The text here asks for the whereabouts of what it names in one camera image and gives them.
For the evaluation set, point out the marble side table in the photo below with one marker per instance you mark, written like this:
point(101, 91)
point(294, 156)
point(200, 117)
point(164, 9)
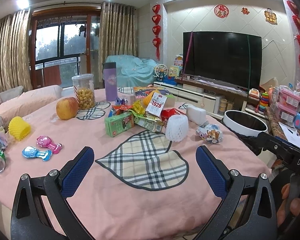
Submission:
point(274, 124)

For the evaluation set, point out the yellow foam fruit net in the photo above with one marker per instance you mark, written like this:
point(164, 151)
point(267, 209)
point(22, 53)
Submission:
point(19, 128)

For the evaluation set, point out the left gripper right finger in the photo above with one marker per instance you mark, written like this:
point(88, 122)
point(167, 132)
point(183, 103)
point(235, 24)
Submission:
point(247, 208)

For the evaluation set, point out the right beige curtain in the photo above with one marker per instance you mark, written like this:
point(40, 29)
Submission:
point(117, 33)

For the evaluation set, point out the red snack bag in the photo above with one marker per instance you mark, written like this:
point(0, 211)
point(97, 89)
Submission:
point(167, 113)

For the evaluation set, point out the white round trash bin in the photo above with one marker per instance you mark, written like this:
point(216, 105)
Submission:
point(244, 123)

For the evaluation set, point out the pink plaid-patch bed blanket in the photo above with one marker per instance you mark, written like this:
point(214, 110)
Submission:
point(140, 186)

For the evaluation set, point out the pink foil wrapper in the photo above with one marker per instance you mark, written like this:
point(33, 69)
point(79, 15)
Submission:
point(46, 142)

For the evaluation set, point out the toy ferris wheel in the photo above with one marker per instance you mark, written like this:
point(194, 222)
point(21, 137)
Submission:
point(160, 71)

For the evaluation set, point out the teal covered armchair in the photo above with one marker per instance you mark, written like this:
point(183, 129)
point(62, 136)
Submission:
point(133, 71)

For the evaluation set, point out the pink plastic storage boxes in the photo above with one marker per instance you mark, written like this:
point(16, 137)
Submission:
point(285, 103)

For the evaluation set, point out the purple thermos bottle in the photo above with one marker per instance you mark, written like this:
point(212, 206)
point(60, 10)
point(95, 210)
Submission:
point(110, 80)

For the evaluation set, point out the clear jar of snacks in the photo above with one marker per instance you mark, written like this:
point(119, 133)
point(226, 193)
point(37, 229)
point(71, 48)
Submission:
point(84, 90)

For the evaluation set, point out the white TV cabinet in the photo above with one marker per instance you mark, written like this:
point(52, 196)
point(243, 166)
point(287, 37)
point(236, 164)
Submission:
point(215, 105)

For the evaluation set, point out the white foam fruit net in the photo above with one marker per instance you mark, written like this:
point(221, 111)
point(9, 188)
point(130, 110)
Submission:
point(177, 128)

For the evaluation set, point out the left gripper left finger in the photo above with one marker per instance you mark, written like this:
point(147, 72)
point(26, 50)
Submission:
point(40, 207)

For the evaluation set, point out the large black television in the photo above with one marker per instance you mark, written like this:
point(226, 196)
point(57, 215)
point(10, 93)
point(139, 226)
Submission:
point(233, 58)

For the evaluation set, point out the rainbow stacking ring toy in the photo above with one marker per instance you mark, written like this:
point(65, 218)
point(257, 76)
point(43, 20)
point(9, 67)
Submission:
point(263, 103)

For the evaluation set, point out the green apple juice pouch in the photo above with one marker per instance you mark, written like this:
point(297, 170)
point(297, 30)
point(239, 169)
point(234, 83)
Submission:
point(150, 123)

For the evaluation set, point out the left beige curtain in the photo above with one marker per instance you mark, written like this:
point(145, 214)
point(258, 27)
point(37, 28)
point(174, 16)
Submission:
point(14, 51)

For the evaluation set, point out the white foam block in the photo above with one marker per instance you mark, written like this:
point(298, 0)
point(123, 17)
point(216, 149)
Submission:
point(196, 115)

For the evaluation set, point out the red hanging knot decoration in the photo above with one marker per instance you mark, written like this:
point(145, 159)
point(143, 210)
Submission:
point(156, 29)

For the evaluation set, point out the green juice carton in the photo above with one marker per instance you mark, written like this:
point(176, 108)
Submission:
point(118, 124)

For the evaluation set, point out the blue foil wrapper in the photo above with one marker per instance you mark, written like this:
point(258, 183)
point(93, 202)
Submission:
point(31, 152)

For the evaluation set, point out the white paper sheet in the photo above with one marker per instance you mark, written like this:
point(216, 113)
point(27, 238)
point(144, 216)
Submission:
point(291, 134)

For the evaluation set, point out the red yellow apple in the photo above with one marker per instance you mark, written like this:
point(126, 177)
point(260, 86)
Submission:
point(67, 108)

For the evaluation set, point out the cartoon cat snack wrapper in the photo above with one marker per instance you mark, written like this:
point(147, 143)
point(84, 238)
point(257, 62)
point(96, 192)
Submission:
point(210, 133)

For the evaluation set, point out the colourful children's book box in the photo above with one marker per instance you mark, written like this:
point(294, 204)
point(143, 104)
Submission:
point(144, 94)

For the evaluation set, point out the beige curtain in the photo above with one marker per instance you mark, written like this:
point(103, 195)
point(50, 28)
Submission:
point(14, 51)
point(117, 33)

